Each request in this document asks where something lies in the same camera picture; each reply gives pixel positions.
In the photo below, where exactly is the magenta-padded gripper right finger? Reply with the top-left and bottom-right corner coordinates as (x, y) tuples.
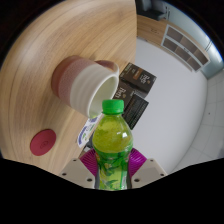
(127, 147), (169, 190)

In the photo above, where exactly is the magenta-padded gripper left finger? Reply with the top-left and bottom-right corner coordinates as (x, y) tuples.
(57, 147), (99, 190)

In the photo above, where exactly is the green drink bottle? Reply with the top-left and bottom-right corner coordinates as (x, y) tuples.
(91, 98), (134, 192)

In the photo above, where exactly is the flat round red coaster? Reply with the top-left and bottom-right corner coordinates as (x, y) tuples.
(29, 128), (58, 157)

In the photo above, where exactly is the black striped box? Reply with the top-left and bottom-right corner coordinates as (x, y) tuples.
(121, 91), (150, 131)

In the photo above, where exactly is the white and brown ceramic cup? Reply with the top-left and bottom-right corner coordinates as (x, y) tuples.
(50, 55), (121, 119)

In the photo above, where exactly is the tall dark brown box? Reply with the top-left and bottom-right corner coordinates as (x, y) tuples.
(119, 62), (158, 94)

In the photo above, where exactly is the wooden shelf cabinet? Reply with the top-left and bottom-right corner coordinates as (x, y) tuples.
(136, 14), (212, 73)

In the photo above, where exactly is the black sofa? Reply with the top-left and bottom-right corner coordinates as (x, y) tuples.
(136, 0), (168, 21)

